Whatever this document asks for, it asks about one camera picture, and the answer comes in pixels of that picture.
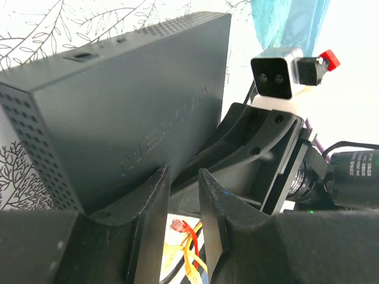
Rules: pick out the black network switch box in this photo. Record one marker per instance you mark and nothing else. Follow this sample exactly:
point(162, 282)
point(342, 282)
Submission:
point(96, 121)

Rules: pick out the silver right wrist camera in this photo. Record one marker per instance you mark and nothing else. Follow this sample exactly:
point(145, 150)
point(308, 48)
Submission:
point(282, 72)

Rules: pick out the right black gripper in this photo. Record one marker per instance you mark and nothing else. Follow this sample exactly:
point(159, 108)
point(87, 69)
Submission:
point(268, 157)

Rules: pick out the floral patterned table mat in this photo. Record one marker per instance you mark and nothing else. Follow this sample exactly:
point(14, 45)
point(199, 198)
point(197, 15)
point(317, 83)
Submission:
point(34, 30)

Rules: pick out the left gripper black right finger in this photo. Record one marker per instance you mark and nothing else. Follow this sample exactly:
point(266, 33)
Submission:
point(244, 245)

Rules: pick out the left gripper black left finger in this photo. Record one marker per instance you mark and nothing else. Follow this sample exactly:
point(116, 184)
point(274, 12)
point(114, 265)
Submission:
point(121, 243)

